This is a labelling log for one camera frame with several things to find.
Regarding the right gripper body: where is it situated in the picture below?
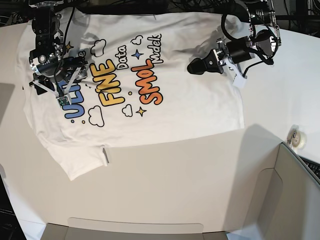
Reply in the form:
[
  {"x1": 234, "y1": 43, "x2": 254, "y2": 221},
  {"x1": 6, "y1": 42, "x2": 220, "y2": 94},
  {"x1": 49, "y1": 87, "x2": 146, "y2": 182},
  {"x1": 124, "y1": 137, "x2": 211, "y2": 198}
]
[{"x1": 29, "y1": 56, "x2": 88, "y2": 98}]

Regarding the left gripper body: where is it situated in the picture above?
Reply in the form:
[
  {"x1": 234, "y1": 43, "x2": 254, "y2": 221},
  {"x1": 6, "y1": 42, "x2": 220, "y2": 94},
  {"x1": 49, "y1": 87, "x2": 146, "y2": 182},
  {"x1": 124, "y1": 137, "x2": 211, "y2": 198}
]
[{"x1": 202, "y1": 38, "x2": 248, "y2": 77}]

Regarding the white printed t-shirt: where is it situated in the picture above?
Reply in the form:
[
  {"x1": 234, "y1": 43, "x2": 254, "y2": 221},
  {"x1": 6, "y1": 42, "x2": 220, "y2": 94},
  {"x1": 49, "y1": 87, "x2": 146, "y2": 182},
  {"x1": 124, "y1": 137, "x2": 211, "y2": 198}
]
[{"x1": 16, "y1": 10, "x2": 244, "y2": 180}]

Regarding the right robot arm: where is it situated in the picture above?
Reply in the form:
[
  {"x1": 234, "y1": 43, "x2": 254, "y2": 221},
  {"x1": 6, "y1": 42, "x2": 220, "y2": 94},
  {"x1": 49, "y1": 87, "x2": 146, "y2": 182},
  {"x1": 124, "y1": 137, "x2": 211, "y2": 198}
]
[{"x1": 28, "y1": 0, "x2": 88, "y2": 106}]

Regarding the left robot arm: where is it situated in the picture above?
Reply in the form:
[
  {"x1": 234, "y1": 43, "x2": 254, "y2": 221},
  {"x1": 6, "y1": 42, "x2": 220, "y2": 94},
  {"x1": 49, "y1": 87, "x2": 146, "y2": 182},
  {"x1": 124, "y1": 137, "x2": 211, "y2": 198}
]
[{"x1": 187, "y1": 0, "x2": 282, "y2": 88}]

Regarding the clear tape roll dispenser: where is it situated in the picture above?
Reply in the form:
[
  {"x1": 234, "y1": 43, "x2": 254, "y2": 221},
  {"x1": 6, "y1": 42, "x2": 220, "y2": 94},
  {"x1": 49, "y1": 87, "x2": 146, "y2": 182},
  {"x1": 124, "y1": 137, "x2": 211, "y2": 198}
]
[{"x1": 286, "y1": 124, "x2": 307, "y2": 151}]

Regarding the black keyboard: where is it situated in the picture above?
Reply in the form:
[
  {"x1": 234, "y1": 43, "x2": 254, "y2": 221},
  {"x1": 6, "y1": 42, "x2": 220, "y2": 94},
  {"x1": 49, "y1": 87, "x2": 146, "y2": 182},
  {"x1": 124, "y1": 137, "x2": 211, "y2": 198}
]
[{"x1": 299, "y1": 155, "x2": 320, "y2": 180}]

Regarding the grey cardboard box right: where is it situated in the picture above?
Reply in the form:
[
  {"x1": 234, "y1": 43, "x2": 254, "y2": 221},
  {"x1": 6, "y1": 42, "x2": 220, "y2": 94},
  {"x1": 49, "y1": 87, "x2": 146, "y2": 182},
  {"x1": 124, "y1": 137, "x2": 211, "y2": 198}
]
[{"x1": 256, "y1": 143, "x2": 320, "y2": 240}]

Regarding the grey cardboard box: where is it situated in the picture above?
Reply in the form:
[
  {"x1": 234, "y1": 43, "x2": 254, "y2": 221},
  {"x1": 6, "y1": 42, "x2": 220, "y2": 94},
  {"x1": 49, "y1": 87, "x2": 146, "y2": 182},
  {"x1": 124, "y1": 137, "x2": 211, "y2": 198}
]
[
  {"x1": 41, "y1": 217, "x2": 227, "y2": 240},
  {"x1": 256, "y1": 143, "x2": 320, "y2": 240}
]

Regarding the grey cardboard box bottom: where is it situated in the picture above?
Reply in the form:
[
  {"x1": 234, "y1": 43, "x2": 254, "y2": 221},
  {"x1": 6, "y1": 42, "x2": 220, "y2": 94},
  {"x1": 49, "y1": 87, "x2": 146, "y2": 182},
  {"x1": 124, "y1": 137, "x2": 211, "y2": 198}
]
[{"x1": 41, "y1": 217, "x2": 227, "y2": 240}]

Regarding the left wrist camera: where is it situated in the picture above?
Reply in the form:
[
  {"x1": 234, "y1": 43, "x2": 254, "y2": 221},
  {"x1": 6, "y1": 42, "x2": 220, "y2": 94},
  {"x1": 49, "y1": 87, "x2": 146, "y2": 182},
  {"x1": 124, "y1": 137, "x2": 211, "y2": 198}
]
[{"x1": 232, "y1": 74, "x2": 247, "y2": 89}]

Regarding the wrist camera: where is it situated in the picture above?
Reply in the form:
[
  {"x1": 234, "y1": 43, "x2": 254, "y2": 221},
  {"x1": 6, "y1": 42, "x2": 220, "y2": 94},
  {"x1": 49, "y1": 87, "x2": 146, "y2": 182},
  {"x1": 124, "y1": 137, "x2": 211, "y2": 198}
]
[
  {"x1": 232, "y1": 74, "x2": 247, "y2": 89},
  {"x1": 56, "y1": 95, "x2": 71, "y2": 108}
]

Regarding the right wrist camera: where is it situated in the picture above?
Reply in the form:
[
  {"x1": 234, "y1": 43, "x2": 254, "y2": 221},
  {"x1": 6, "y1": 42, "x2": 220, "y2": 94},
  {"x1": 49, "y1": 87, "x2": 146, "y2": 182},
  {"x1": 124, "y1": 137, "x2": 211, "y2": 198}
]
[{"x1": 56, "y1": 95, "x2": 71, "y2": 108}]

